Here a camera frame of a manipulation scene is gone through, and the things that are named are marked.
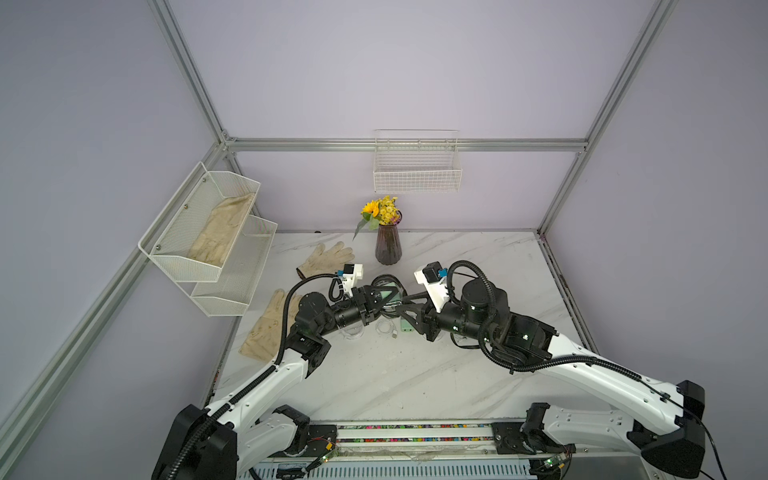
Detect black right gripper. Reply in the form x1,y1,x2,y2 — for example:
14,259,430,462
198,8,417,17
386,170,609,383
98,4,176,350
399,290,498,344

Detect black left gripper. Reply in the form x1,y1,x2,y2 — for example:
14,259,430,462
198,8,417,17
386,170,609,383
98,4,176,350
318,286,397,338

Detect clear pouch with black zipper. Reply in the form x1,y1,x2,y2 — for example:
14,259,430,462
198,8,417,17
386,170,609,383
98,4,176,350
371,274,407,319

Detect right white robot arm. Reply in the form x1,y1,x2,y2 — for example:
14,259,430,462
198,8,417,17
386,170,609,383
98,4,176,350
387,260,716,479

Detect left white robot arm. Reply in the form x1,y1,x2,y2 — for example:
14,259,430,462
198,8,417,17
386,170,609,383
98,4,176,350
151,285,394,479

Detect cream knit work glove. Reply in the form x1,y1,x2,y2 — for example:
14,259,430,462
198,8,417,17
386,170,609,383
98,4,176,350
296,241,355,279

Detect yellow leather work glove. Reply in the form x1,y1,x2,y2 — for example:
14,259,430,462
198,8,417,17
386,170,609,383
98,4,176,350
239,289,286,362

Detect mint green dual usb charger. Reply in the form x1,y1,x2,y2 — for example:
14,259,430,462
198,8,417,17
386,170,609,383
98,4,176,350
400,318,415,332

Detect lower white mesh shelf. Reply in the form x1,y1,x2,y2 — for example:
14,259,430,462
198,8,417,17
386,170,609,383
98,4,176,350
189,215,278,317

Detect white mesh shelf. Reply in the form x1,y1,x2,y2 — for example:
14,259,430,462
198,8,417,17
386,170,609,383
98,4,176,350
138,163,260,283
189,215,278,317

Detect dark ribbed glass vase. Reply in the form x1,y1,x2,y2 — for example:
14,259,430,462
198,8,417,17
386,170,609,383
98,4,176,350
375,225,402,266

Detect yellow flower bouquet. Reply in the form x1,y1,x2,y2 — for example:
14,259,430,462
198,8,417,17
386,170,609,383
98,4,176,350
354,195,402,237

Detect beige glove in shelf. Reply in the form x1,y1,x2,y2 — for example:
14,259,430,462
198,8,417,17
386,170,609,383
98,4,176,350
188,193,256,267

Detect upper white mesh shelf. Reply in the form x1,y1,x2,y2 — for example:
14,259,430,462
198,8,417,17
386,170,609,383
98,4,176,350
138,163,260,283

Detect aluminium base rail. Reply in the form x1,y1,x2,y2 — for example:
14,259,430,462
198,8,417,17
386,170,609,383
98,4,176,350
238,408,640,466

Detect white wire wall basket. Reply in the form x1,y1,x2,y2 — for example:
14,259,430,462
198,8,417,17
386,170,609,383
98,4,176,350
373,129,463,194

